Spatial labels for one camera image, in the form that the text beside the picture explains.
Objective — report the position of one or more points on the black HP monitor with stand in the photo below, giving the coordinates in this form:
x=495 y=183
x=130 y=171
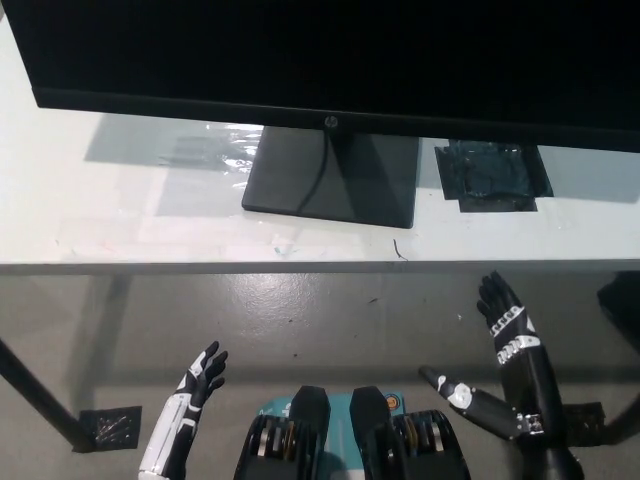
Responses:
x=300 y=50

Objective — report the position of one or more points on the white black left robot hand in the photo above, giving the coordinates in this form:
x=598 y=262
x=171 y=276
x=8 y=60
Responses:
x=175 y=425

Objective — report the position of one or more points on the dark black bulky object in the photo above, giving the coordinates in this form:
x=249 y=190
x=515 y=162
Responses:
x=622 y=310

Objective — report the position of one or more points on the black desk leg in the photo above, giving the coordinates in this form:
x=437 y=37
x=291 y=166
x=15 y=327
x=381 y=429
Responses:
x=625 y=415
x=45 y=400

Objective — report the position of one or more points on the black tape patch on desk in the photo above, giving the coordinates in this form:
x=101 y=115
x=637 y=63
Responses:
x=492 y=172

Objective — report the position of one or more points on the small teal tape scrap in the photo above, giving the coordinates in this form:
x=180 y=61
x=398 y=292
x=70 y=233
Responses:
x=280 y=250

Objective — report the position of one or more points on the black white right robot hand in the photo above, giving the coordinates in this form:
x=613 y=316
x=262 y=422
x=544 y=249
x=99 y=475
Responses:
x=530 y=380

